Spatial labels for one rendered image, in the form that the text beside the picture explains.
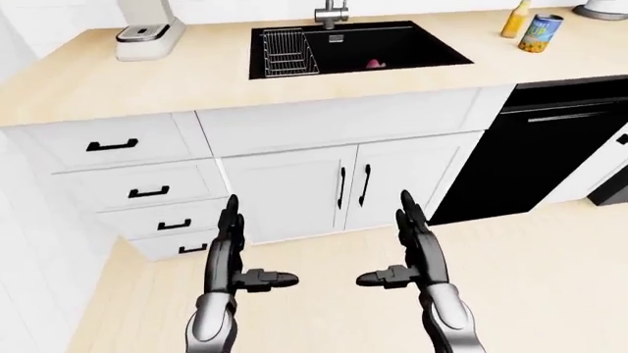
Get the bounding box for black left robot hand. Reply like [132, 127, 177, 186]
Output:
[201, 193, 300, 295]

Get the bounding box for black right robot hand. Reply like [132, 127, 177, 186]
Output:
[355, 188, 450, 294]

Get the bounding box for black kitchen sink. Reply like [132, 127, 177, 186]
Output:
[248, 20, 475, 81]

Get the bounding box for steel sink faucet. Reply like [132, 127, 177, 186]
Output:
[313, 0, 351, 30]

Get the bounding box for white cabinet door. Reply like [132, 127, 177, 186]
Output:
[220, 144, 358, 246]
[342, 130, 485, 232]

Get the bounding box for black dishwasher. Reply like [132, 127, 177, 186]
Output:
[427, 75, 628, 227]

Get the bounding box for white coffee machine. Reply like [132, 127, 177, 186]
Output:
[115, 0, 187, 62]

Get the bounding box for yellow labelled tin can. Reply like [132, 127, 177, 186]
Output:
[517, 13, 564, 55]

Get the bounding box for yellow glass bottle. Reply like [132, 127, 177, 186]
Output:
[499, 0, 534, 39]

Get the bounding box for white drawer with black handle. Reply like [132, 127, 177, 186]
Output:
[4, 112, 207, 174]
[50, 158, 228, 214]
[95, 197, 232, 240]
[128, 227, 220, 262]

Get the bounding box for wire dish rack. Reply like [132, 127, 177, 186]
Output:
[262, 28, 321, 78]

